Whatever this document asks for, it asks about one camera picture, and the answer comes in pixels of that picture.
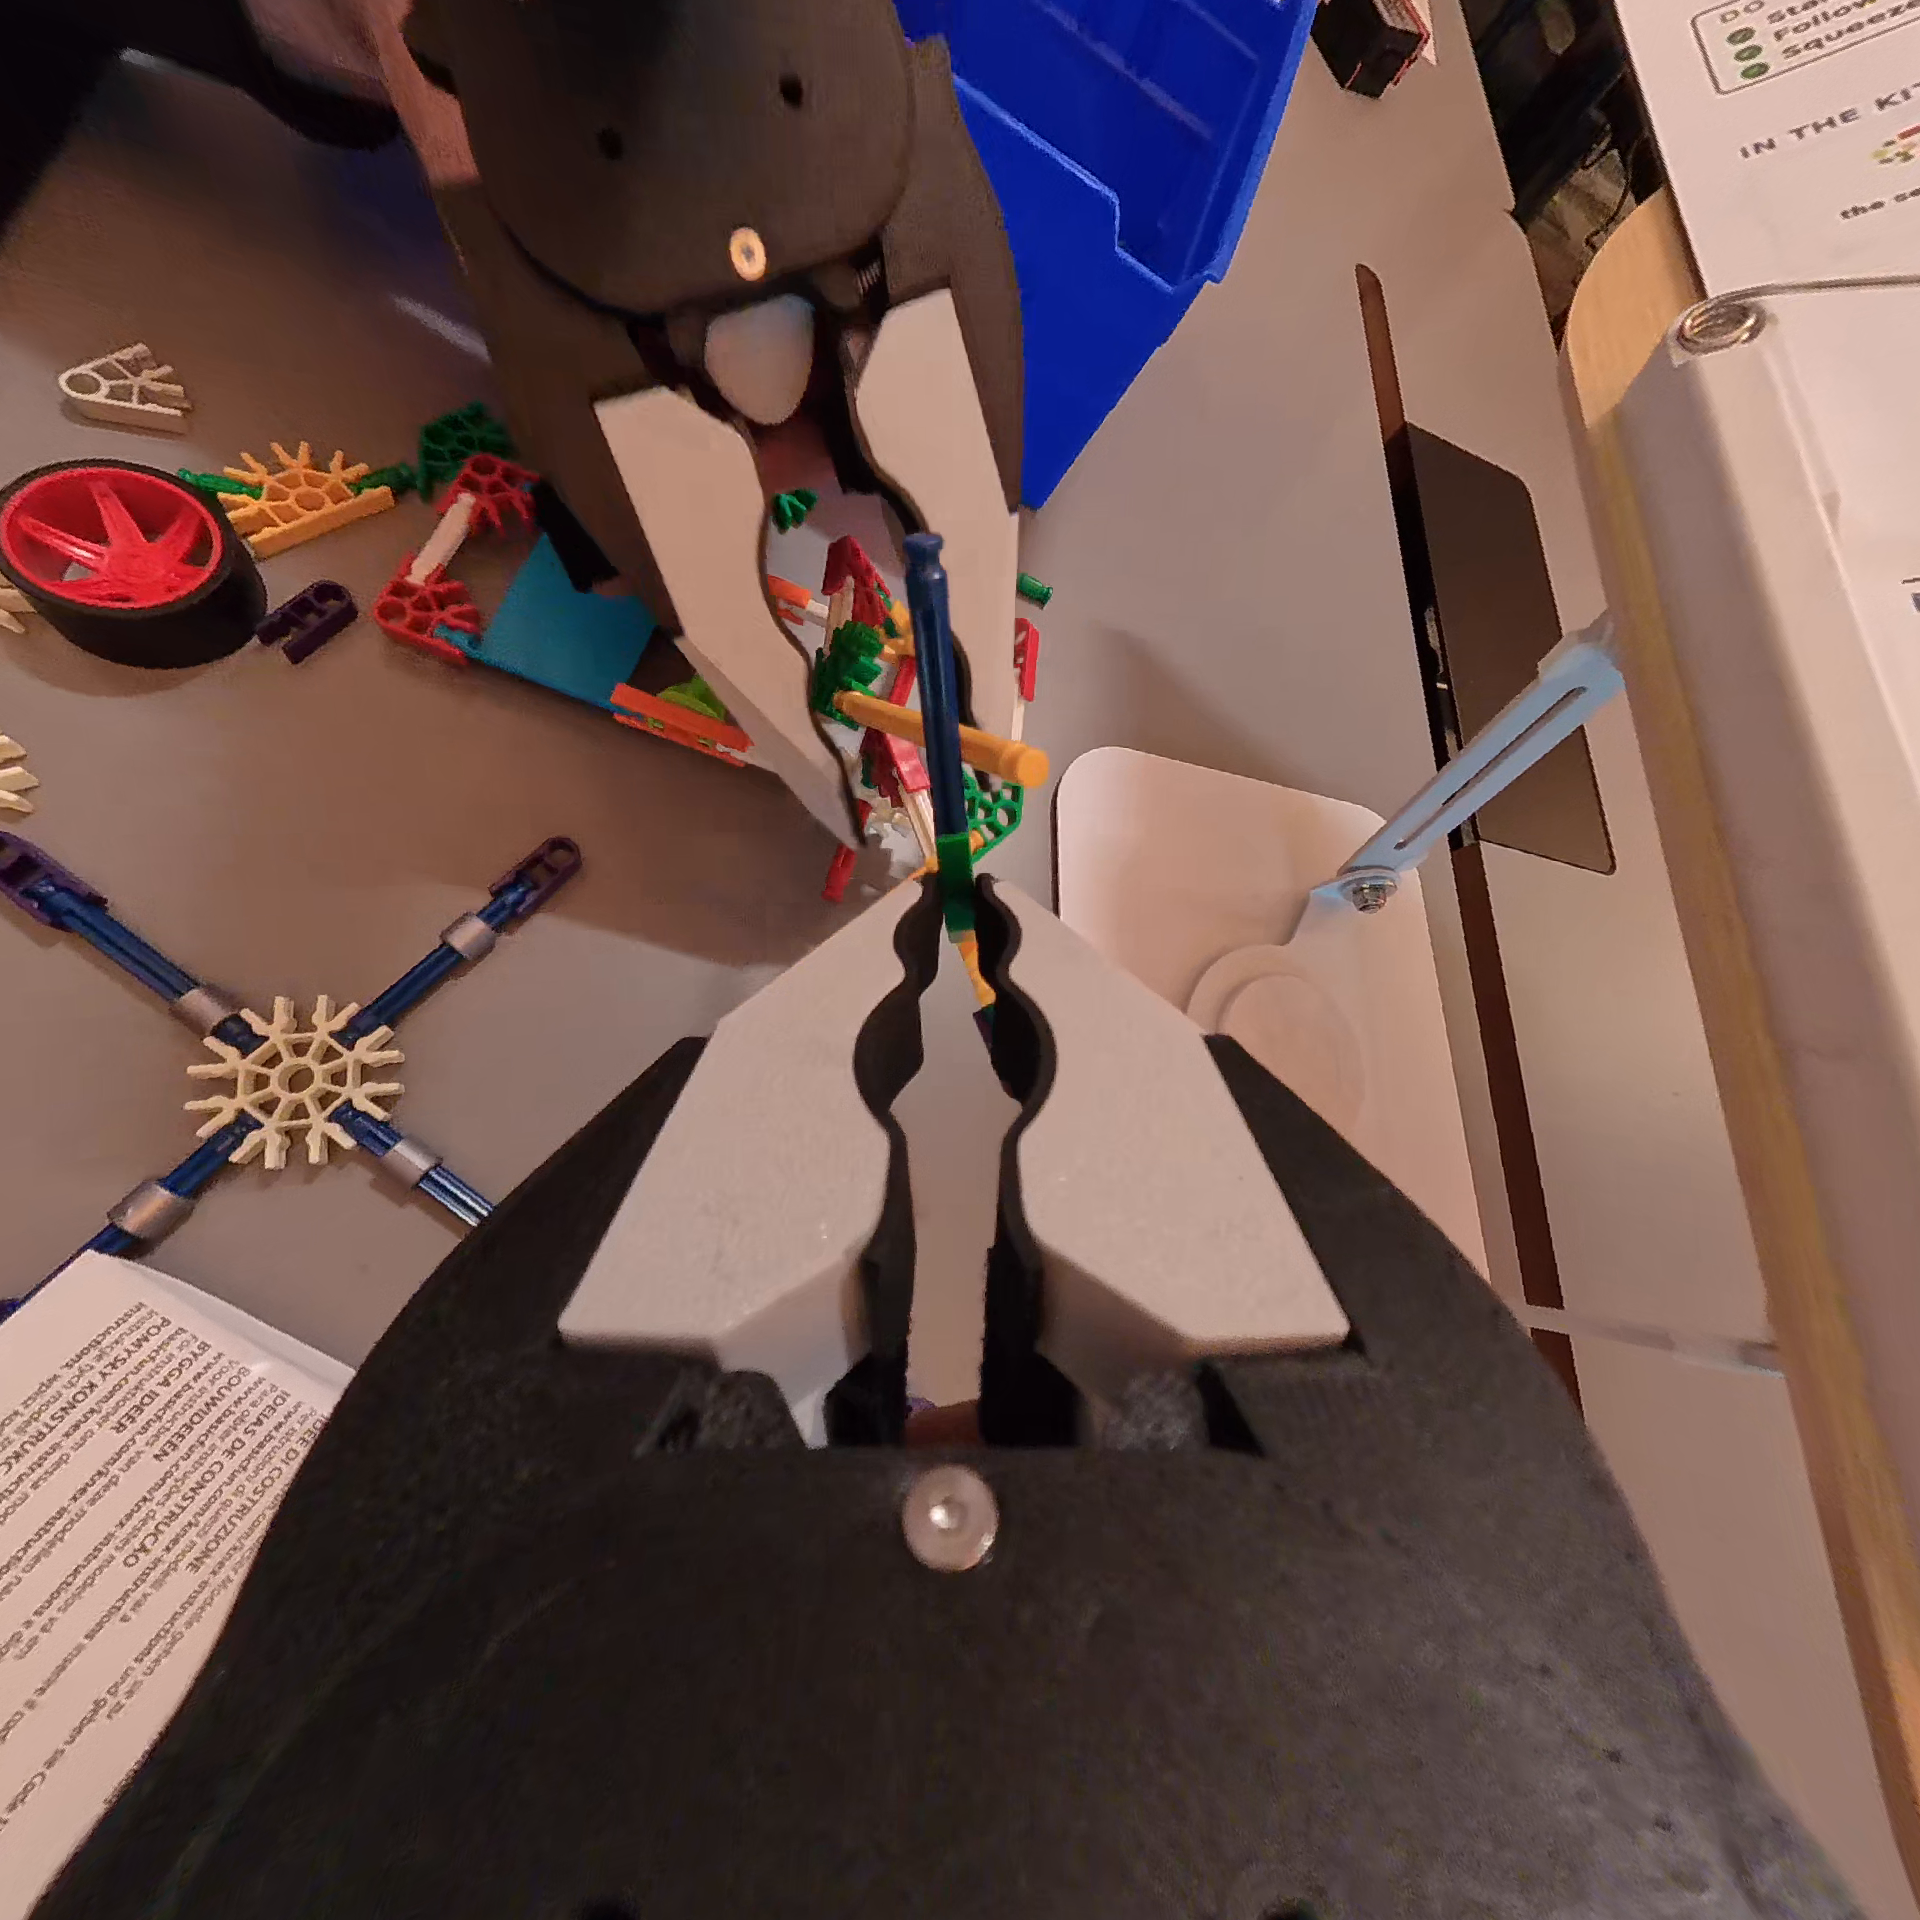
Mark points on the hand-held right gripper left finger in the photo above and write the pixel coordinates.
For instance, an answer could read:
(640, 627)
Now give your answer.
(735, 1200)

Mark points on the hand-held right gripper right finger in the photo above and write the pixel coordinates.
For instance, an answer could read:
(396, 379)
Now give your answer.
(1185, 1200)

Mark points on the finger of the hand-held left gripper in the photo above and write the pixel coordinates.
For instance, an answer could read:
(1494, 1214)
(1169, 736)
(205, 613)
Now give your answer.
(704, 556)
(953, 434)

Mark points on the colourful toy construction model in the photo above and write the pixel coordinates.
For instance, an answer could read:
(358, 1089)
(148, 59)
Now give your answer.
(556, 630)

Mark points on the person's left hand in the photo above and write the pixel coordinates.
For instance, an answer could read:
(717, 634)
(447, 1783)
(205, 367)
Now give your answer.
(346, 36)

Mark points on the clear suction dome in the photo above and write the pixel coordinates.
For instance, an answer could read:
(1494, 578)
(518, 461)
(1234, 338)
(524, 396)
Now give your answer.
(1289, 1048)

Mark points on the green round connector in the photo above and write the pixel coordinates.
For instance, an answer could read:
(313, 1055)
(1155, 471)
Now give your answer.
(458, 434)

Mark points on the blue plastic bin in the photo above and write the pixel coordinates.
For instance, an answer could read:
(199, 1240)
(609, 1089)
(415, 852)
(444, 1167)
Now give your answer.
(1124, 180)

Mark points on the purple clip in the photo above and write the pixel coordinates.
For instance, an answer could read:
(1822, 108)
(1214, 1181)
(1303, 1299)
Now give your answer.
(308, 619)

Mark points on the yellow fan connector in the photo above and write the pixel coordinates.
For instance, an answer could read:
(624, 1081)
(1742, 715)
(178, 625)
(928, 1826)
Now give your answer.
(301, 502)

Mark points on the blue rod cross assembly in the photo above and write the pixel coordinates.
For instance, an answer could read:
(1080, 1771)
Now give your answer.
(292, 1077)

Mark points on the dark rectangular plate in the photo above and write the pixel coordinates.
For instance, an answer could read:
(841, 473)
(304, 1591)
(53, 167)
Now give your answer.
(1500, 599)

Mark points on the small black box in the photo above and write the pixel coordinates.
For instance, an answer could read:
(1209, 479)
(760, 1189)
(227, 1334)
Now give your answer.
(1379, 46)

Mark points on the black wheel red hub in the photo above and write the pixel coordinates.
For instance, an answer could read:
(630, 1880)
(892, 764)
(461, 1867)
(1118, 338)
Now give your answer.
(112, 546)

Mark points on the pale wedge connector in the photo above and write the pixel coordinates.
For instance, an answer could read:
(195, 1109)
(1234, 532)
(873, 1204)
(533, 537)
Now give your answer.
(127, 389)

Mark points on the instruction booklet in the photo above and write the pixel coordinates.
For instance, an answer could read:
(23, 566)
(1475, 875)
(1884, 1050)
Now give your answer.
(121, 1499)

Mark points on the white snowflake connector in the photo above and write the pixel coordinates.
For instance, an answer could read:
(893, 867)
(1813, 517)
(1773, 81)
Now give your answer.
(15, 771)
(12, 608)

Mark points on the white mount bracket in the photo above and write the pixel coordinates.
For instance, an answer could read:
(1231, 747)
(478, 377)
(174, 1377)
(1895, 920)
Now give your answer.
(1321, 915)

